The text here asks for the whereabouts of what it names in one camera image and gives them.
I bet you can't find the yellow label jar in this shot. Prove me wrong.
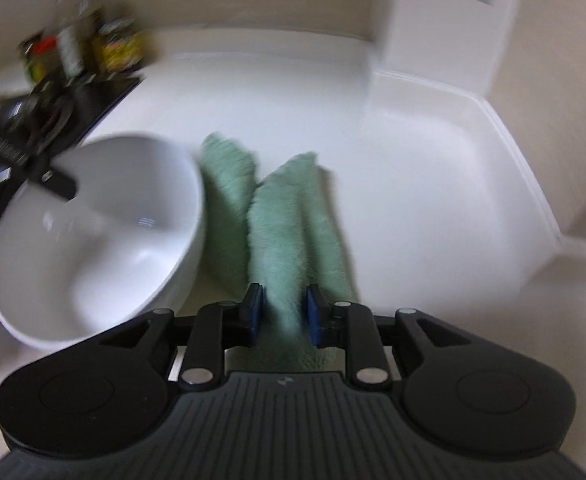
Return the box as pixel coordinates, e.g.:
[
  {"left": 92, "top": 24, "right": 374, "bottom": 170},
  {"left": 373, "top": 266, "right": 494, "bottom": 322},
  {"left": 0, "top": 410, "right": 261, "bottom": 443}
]
[{"left": 97, "top": 17, "right": 144, "bottom": 75}]

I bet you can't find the red lid jar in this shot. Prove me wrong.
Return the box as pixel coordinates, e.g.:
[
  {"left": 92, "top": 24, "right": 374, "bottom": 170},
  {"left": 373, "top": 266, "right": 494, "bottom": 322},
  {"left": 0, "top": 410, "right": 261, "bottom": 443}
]
[{"left": 33, "top": 37, "right": 62, "bottom": 82}]

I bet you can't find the yellow cap glass bottle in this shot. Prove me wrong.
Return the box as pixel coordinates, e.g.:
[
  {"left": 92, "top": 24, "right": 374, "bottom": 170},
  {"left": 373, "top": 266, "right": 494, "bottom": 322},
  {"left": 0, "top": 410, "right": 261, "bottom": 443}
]
[{"left": 52, "top": 0, "right": 84, "bottom": 80}]

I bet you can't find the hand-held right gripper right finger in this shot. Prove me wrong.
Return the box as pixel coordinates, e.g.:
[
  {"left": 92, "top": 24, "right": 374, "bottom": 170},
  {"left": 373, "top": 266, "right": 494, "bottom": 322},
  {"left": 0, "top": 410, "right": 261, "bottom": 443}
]
[{"left": 305, "top": 284, "right": 474, "bottom": 391}]

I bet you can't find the green lid jar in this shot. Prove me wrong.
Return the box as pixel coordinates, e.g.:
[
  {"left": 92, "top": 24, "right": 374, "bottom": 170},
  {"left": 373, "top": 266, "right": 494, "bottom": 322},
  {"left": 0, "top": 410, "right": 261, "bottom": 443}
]
[{"left": 19, "top": 35, "right": 48, "bottom": 87}]

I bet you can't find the green fluffy cloth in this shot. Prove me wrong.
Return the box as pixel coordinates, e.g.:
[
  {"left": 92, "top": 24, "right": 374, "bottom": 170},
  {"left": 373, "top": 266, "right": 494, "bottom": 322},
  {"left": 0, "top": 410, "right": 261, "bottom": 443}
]
[{"left": 197, "top": 132, "right": 354, "bottom": 374}]

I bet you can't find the white patterned bowl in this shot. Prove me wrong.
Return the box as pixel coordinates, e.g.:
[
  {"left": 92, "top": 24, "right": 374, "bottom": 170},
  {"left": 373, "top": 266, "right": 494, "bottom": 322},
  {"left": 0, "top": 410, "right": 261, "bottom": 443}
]
[{"left": 0, "top": 132, "right": 210, "bottom": 352}]

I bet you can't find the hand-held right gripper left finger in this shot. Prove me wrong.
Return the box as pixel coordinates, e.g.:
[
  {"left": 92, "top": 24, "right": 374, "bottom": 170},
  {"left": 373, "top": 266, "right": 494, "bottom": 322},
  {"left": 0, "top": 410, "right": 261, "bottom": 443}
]
[{"left": 98, "top": 282, "right": 264, "bottom": 392}]

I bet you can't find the black stove burner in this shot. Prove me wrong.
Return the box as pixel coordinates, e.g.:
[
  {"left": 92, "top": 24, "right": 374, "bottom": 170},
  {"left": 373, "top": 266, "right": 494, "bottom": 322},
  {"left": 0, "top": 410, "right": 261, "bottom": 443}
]
[{"left": 0, "top": 91, "right": 76, "bottom": 148}]

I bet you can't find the black glass gas stove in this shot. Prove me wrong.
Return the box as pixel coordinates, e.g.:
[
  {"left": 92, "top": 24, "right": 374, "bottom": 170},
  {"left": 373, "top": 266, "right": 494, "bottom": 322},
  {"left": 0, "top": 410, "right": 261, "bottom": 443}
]
[{"left": 0, "top": 74, "right": 142, "bottom": 297}]

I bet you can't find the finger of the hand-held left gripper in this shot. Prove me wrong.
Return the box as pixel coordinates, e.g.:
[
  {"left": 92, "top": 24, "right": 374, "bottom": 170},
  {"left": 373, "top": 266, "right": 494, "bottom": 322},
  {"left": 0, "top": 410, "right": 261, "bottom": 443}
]
[{"left": 27, "top": 159, "right": 80, "bottom": 202}]

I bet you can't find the dark cap oil bottle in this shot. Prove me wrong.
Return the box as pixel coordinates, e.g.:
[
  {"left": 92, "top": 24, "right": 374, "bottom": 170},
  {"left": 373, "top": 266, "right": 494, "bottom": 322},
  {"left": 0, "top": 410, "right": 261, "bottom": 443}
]
[{"left": 75, "top": 0, "right": 104, "bottom": 75}]

